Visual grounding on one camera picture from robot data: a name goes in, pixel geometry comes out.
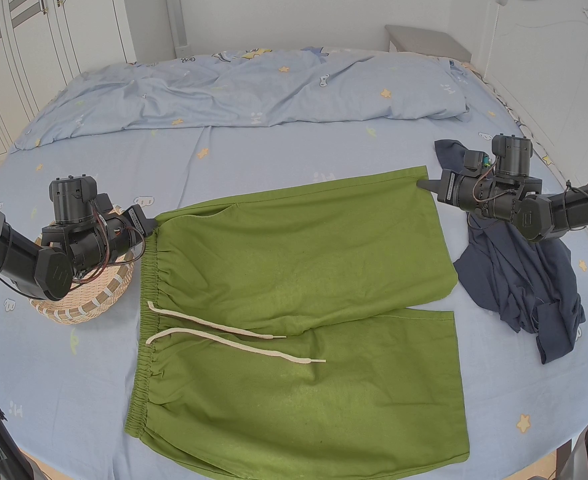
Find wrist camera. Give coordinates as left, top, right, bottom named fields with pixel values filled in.
left=463, top=149, right=490, bottom=176
left=95, top=193, right=125, bottom=217

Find dark blue garment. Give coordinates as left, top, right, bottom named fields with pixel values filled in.
left=434, top=139, right=587, bottom=365

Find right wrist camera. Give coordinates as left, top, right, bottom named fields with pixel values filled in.
left=463, top=149, right=490, bottom=176

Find pale blue quilt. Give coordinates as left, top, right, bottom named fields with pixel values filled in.
left=11, top=45, right=472, bottom=154

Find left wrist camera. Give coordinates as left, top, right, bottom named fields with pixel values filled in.
left=95, top=193, right=125, bottom=217

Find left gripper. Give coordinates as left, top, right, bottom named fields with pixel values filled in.
left=69, top=204, right=157, bottom=271

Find bed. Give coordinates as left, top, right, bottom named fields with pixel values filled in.
left=0, top=0, right=588, bottom=480

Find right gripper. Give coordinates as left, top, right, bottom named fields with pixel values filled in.
left=436, top=168, right=520, bottom=220

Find grey bedside table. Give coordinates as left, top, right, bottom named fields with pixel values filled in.
left=385, top=24, right=473, bottom=64

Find green shorts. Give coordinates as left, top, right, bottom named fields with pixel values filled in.
left=124, top=165, right=470, bottom=480

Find white wardrobe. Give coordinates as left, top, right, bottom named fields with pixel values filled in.
left=0, top=0, right=137, bottom=161

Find grey vertical wall duct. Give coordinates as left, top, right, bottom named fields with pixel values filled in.
left=161, top=0, right=191, bottom=60

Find round woven basket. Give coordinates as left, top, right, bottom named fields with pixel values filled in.
left=29, top=233, right=137, bottom=326

